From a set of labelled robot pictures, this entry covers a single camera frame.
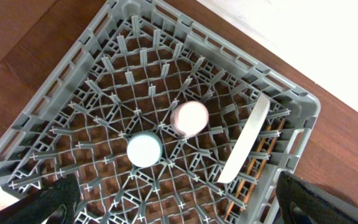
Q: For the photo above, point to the wooden chopstick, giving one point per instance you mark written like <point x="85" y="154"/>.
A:
<point x="272" y="131"/>
<point x="244" y="188"/>

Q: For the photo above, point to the pink plastic cup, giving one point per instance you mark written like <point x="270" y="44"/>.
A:
<point x="189" y="119"/>

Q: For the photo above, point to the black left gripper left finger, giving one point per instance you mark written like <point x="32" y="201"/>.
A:
<point x="56" y="203"/>

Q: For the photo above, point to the light blue plastic cup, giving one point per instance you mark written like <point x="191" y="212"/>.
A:
<point x="144" y="149"/>

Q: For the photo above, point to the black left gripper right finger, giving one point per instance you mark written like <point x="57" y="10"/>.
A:
<point x="303" y="202"/>

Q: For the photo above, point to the grey round plate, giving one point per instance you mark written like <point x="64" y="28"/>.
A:
<point x="246" y="140"/>

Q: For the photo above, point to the grey plastic dishwasher rack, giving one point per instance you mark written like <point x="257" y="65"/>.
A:
<point x="130" y="68"/>

